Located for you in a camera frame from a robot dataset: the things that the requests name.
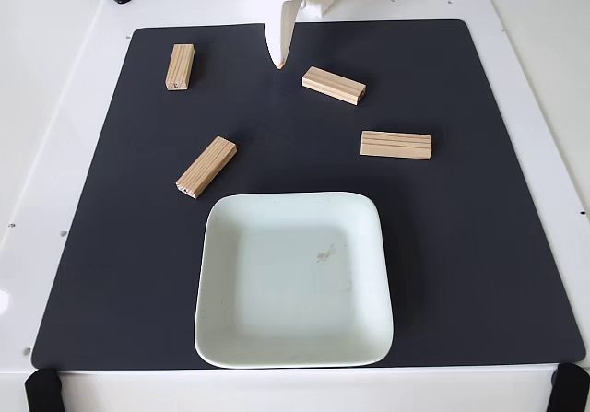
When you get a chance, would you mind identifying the grooved wooden block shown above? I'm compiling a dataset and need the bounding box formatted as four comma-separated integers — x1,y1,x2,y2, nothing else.
165,43,195,92
175,135,238,200
301,65,368,107
360,130,433,160

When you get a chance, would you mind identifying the pale green square plate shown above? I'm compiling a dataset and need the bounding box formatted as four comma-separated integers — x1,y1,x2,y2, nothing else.
193,192,395,370

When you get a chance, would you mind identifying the black table mat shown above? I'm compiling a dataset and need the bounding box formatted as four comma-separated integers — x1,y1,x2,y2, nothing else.
30,18,586,371

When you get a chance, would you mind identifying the black corner bracket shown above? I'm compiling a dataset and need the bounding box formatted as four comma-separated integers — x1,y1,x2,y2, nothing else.
23,366,65,412
548,363,590,412

